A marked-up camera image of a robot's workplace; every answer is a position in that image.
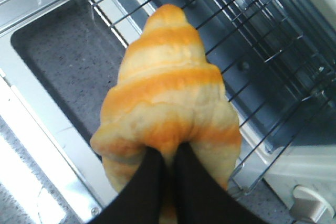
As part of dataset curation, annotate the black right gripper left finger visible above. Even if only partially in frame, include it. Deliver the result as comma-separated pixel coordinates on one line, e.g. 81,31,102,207
92,147,165,223

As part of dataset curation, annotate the oven glass door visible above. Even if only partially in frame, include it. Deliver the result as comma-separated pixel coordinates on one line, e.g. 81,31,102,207
1,0,157,223

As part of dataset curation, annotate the upper oven knob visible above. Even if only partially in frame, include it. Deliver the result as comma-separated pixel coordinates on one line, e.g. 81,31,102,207
289,185,335,223

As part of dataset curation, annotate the wire oven rack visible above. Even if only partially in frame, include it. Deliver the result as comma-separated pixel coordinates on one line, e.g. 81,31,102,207
70,0,336,198

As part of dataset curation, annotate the striped croissant bread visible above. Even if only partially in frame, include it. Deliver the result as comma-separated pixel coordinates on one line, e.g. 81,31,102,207
90,3,243,224

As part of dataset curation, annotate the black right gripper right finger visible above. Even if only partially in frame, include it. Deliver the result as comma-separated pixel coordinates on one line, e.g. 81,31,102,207
174,143,260,223

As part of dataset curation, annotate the white toaster oven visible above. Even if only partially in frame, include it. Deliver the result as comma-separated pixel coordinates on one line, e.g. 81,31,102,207
266,0,335,210

